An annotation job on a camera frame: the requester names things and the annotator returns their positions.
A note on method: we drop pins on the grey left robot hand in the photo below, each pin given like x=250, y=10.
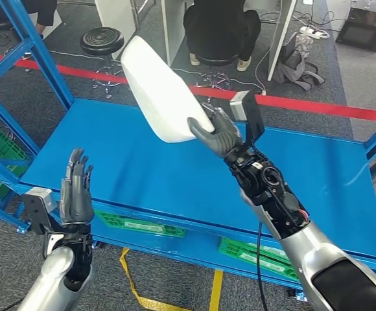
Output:
x=76, y=201

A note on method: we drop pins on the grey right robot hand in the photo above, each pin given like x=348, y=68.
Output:
x=223, y=137

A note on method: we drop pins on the white curved plastic part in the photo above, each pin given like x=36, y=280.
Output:
x=161, y=90

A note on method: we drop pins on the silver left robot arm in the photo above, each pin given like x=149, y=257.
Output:
x=53, y=279

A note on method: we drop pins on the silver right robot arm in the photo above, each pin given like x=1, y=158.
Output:
x=311, y=253

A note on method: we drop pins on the blue metal shelf rack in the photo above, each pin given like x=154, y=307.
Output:
x=143, y=171

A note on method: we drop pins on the black round stool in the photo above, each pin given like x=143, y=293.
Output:
x=102, y=40
x=217, y=62

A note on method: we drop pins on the red barrier tape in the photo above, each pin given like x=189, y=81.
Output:
x=304, y=105

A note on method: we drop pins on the grey fabric bag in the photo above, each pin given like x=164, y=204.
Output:
x=291, y=64

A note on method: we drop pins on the white desk side panel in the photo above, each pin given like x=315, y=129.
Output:
x=281, y=34
x=116, y=21
x=175, y=25

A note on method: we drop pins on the yellow floor tape marking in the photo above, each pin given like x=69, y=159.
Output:
x=215, y=292

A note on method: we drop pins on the white power strip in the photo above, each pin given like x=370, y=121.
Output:
x=311, y=32

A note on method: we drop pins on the black microwave oven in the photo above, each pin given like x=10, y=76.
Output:
x=363, y=32

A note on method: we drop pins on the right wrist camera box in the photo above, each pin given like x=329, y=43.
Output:
x=253, y=116

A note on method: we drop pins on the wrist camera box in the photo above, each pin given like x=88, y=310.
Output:
x=253, y=116
x=37, y=206

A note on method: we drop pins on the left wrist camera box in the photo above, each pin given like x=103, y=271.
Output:
x=37, y=206

